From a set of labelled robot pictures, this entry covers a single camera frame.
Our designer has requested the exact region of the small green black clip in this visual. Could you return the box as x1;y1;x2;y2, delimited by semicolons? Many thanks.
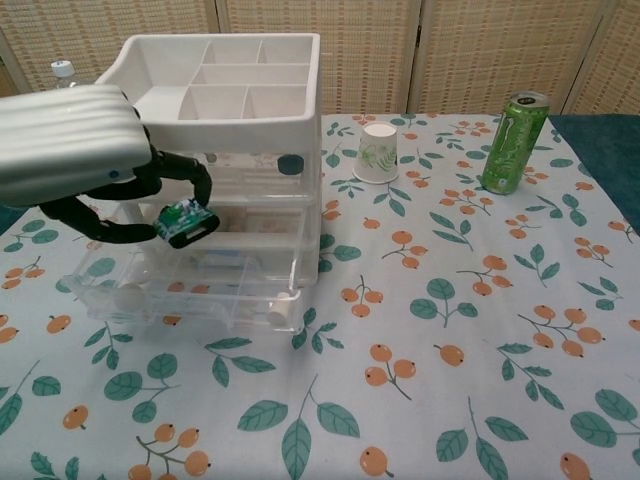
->
153;197;221;250

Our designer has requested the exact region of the clear plastic drawer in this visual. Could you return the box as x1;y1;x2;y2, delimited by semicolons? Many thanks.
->
149;149;314;199
58;207;306;336

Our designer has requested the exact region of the white plastic drawer organizer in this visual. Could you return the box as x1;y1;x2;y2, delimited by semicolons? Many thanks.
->
94;33;322;289

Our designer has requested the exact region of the white leaf-print paper cup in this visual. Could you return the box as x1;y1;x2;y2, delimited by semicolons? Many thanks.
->
352;122;400;185

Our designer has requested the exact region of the clear plastic water bottle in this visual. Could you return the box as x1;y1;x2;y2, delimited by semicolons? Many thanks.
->
49;59;81;94

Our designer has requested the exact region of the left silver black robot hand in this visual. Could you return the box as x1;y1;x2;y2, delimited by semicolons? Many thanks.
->
0;84;214;246

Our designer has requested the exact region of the small white cylinder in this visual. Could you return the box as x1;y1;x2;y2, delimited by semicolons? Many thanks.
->
266;293;292;324

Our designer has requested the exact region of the dark teal table cover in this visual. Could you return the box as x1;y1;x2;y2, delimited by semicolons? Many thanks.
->
0;113;640;236

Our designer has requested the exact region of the green drink can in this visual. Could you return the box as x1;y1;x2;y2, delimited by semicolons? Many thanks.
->
482;91;551;195

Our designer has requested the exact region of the black round cap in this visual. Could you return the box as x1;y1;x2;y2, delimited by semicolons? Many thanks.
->
276;153;305;176

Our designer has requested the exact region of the fruit and leaf print tablecloth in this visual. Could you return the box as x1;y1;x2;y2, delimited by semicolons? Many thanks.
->
0;113;640;480

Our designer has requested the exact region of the woven folding screen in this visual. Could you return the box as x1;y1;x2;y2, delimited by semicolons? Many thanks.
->
0;0;640;121

